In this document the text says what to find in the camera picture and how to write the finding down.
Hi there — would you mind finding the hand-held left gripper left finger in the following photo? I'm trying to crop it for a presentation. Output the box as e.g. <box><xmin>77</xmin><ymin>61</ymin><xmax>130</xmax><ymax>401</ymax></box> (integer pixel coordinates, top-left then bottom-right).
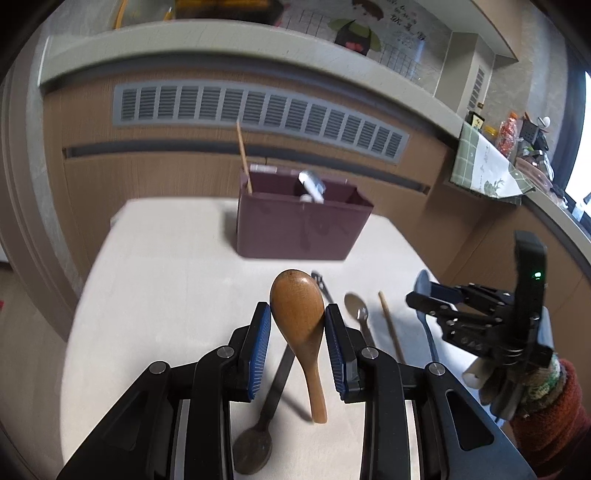
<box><xmin>58</xmin><ymin>302</ymin><xmax>272</xmax><ymax>480</ymax></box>

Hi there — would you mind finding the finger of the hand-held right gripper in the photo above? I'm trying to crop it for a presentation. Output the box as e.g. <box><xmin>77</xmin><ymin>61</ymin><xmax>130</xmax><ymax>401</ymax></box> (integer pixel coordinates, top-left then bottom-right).
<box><xmin>427</xmin><ymin>282</ymin><xmax>512</xmax><ymax>304</ymax></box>
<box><xmin>406</xmin><ymin>292</ymin><xmax>467</xmax><ymax>321</ymax></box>

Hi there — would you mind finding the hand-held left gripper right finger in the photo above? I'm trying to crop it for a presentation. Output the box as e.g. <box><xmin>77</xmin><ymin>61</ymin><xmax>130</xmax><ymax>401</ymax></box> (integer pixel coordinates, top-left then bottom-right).
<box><xmin>324</xmin><ymin>303</ymin><xmax>536</xmax><ymax>480</ymax></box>

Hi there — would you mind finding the blue-grey plastic spoon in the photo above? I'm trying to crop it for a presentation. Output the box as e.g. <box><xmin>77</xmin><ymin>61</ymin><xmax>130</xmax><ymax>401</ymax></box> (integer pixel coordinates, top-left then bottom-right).
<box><xmin>414</xmin><ymin>270</ymin><xmax>441</xmax><ymax>364</ymax></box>

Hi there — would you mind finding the wooden spoon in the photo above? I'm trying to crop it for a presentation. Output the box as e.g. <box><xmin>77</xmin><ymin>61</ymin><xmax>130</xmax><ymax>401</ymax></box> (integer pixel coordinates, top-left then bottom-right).
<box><xmin>270</xmin><ymin>268</ymin><xmax>329</xmax><ymax>425</ymax></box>

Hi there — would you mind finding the maroon utensil holder box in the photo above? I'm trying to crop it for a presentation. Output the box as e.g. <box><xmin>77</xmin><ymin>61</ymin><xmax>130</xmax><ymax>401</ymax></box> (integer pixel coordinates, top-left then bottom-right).
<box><xmin>237</xmin><ymin>163</ymin><xmax>375</xmax><ymax>260</ymax></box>

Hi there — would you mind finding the slotted metal spatula black handle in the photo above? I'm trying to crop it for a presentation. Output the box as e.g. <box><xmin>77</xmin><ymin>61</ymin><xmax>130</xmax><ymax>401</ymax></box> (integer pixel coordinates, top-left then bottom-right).
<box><xmin>298</xmin><ymin>170</ymin><xmax>327</xmax><ymax>204</ymax></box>

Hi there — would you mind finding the wooden chopstick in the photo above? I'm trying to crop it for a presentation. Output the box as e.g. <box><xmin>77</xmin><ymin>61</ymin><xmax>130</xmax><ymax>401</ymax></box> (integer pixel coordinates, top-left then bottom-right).
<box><xmin>236</xmin><ymin>120</ymin><xmax>254</xmax><ymax>195</ymax></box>
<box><xmin>378</xmin><ymin>290</ymin><xmax>407</xmax><ymax>365</ymax></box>

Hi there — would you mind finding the person's right forearm red sleeve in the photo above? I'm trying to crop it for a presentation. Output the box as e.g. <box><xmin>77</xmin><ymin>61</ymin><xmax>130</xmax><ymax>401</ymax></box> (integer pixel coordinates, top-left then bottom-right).
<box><xmin>510</xmin><ymin>354</ymin><xmax>591</xmax><ymax>478</ymax></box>

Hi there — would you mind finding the person's right hand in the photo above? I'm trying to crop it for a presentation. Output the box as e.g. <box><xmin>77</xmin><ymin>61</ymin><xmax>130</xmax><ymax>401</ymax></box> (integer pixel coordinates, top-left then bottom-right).
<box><xmin>464</xmin><ymin>357</ymin><xmax>526</xmax><ymax>424</ymax></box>

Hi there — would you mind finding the dark metal spoon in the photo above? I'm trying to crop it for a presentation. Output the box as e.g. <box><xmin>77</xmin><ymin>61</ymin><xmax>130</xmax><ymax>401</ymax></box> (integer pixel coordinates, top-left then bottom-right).
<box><xmin>344</xmin><ymin>292</ymin><xmax>376</xmax><ymax>348</ymax></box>

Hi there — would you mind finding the pink plastic basin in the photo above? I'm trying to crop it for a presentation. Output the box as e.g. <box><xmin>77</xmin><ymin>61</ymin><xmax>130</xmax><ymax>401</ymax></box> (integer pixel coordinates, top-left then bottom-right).
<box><xmin>515</xmin><ymin>156</ymin><xmax>555</xmax><ymax>191</ymax></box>

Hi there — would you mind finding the green checkered cloth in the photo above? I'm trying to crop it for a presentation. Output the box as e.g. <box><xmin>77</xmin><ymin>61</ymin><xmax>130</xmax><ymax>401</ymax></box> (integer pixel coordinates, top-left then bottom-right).
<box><xmin>445</xmin><ymin>122</ymin><xmax>537</xmax><ymax>205</ymax></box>

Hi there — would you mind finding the black rack with kitchenware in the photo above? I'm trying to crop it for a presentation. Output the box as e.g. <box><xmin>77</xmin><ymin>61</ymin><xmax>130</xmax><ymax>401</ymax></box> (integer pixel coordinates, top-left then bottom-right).
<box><xmin>518</xmin><ymin>115</ymin><xmax>552</xmax><ymax>160</ymax></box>

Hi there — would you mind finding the red plastic bottle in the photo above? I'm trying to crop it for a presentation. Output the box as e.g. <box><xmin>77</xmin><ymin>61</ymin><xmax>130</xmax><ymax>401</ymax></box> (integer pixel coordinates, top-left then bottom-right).
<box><xmin>497</xmin><ymin>114</ymin><xmax>519</xmax><ymax>154</ymax></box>

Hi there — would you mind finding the wood grain counter cabinet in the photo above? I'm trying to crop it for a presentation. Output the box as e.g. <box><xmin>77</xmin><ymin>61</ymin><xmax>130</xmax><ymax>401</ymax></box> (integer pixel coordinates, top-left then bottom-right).
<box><xmin>39</xmin><ymin>65</ymin><xmax>591</xmax><ymax>337</ymax></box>

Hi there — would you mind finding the grey vent grille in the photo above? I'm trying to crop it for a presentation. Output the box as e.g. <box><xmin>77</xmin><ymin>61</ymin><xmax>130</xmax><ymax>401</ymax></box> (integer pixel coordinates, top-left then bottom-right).
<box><xmin>112</xmin><ymin>82</ymin><xmax>411</xmax><ymax>164</ymax></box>

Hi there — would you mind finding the beige stone countertop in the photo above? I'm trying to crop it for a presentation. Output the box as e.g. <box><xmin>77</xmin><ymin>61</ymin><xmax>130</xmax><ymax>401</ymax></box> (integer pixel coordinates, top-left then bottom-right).
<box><xmin>39</xmin><ymin>20</ymin><xmax>591</xmax><ymax>250</ymax></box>

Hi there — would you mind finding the black utensil handle with hole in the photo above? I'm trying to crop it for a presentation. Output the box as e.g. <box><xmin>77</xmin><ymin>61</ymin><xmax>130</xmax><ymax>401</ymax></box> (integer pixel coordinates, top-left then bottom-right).
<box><xmin>311</xmin><ymin>271</ymin><xmax>332</xmax><ymax>304</ymax></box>

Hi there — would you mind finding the black-handled metal spoon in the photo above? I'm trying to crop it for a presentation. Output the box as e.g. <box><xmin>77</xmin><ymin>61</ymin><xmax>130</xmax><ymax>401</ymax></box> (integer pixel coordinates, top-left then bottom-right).
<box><xmin>232</xmin><ymin>344</ymin><xmax>297</xmax><ymax>476</ymax></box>

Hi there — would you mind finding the white wall appliance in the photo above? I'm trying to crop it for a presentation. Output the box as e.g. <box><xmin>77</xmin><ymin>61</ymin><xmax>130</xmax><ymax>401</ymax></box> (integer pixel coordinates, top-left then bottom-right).
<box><xmin>454</xmin><ymin>31</ymin><xmax>498</xmax><ymax>123</ymax></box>

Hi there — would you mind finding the cartoon wall poster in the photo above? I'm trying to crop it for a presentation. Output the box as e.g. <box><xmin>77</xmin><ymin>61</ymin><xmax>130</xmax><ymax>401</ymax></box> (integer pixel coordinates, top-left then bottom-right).
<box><xmin>276</xmin><ymin>0</ymin><xmax>431</xmax><ymax>80</ymax></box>

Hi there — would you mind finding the pan with yellow handle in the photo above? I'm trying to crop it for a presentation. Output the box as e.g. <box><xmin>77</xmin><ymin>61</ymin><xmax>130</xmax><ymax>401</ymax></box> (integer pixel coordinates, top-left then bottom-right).
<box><xmin>198</xmin><ymin>0</ymin><xmax>283</xmax><ymax>13</ymax></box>

